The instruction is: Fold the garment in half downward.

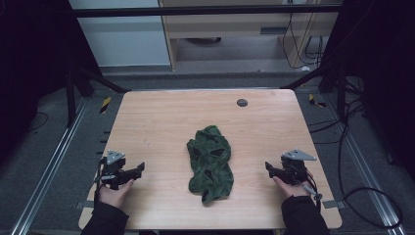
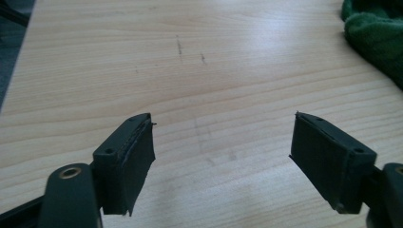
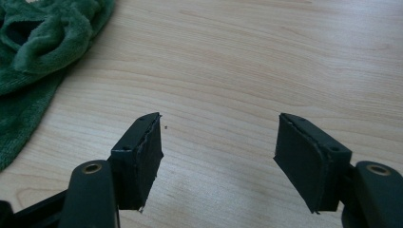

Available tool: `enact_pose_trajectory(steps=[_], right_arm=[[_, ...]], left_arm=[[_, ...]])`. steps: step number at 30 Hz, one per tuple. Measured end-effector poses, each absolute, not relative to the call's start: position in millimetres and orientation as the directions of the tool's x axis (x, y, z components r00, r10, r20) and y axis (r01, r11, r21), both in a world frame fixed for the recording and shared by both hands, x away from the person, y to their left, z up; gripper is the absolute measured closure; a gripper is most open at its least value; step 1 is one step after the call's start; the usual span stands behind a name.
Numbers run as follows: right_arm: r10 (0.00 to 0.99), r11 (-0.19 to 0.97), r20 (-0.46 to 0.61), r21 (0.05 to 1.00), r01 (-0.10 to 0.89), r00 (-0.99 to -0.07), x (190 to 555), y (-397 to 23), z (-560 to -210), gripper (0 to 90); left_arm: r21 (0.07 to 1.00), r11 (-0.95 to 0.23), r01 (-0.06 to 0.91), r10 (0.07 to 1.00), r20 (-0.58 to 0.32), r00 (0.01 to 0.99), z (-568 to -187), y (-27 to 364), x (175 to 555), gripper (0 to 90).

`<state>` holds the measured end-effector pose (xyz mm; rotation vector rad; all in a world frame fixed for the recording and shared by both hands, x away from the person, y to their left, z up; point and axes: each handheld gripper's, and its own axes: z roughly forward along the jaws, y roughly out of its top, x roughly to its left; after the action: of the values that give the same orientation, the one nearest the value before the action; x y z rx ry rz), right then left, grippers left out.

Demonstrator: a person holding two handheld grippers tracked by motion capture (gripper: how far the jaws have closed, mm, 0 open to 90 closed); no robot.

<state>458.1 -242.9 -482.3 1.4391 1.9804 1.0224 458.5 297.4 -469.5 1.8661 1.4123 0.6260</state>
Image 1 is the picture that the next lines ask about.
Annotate black metal frame bar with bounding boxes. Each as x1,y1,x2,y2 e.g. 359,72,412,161
69,4,345,20

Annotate grey tape strip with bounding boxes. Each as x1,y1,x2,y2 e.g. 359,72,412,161
321,199,346,211
74,200,96,211

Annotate yellow black marker tape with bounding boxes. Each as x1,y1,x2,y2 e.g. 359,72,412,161
99,96,113,115
307,93,328,109

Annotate black metal stand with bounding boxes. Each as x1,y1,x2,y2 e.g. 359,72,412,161
64,64,132,129
280,57,348,122

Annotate person's left hand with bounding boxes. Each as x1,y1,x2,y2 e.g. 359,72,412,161
97,178,136,209

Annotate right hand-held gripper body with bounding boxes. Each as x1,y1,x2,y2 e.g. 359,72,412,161
277,149,318,186

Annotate left hand-held gripper cable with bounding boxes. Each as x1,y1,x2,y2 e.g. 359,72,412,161
93,157,108,208

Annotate black hanging cables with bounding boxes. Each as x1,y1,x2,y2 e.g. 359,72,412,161
281,12,325,71

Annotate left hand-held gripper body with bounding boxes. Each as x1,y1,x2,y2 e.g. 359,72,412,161
96,149,135,191

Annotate hand-held gripper cable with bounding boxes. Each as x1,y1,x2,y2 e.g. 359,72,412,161
93,157,108,208
300,171,325,211

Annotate black looped floor cable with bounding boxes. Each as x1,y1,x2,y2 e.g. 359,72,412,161
337,97,404,230

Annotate dark green cloth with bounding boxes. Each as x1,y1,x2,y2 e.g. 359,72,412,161
186,124,236,205

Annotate light wooden desk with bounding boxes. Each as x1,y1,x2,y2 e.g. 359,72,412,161
158,0,345,72

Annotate black curtain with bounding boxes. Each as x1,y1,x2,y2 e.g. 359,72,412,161
0,0,103,161
320,0,415,182

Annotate right hand-held gripper cable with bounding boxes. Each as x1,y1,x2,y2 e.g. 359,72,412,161
300,171,325,211

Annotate white cabinet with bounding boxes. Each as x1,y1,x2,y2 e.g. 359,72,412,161
68,0,172,69

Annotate aluminium floor rail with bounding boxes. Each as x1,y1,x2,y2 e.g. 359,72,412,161
10,97,90,235
325,93,408,235

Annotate person's right hand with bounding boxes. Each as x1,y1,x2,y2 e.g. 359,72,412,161
272,175,311,201

